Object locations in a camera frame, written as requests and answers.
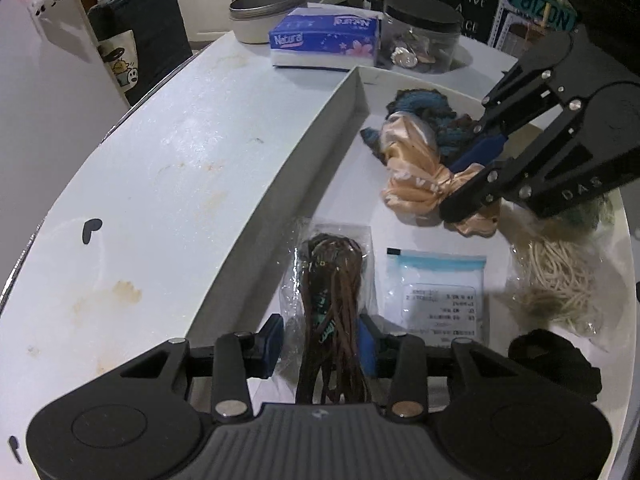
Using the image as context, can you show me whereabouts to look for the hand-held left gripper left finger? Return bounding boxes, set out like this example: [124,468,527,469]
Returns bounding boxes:
[115,314,285,421]

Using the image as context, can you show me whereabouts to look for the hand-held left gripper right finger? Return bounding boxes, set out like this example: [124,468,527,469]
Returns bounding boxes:
[357,313,526,420]

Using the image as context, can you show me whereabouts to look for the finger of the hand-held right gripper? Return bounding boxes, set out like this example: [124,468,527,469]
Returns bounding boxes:
[441,91,621,225]
[447,30,591,173]

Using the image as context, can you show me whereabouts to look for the peach satin scrunchie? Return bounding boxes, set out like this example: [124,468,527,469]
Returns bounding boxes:
[377,110,503,238]

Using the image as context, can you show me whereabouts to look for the bag of brown hair ties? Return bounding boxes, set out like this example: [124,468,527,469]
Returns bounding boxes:
[280,217,376,406]

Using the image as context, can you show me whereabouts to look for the dark blue knitted scrunchie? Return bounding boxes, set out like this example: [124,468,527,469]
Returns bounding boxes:
[360,89,488,161]

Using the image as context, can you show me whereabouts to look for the bag of cream hair ties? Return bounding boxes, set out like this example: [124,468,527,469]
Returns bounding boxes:
[502,210,623,346]

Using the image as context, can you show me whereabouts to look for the white shallow tray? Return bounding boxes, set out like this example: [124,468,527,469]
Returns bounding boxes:
[187,64,636,461]

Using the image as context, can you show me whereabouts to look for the clear ziplock bag with label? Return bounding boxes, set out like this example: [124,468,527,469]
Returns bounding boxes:
[385,247,488,348]

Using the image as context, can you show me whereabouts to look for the dark fuzzy cloth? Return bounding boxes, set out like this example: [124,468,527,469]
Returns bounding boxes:
[525,0,640,78]

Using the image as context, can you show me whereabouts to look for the teal plate sign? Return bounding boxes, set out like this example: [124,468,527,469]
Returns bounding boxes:
[502,0,576,31]

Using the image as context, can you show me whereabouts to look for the black poster with white text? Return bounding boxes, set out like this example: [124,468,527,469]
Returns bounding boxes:
[425,0,506,46]

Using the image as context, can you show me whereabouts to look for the clear jar with black lid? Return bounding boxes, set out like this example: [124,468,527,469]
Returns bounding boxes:
[377,0,465,75]

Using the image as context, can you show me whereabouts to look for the black scrunchie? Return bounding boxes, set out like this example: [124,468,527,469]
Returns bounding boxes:
[507,329,603,405]

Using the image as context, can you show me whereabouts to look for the blue tissue box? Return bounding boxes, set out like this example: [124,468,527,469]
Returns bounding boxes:
[268,12,382,71]

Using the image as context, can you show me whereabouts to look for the grey round tin pot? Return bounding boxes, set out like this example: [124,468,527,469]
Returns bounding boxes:
[229,0,307,45]

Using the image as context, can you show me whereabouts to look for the white printed tote bag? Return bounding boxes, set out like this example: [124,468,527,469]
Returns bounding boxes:
[96,30,141,106]

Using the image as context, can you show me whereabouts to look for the black folded chair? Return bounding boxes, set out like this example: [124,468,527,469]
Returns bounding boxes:
[87,0,193,106]

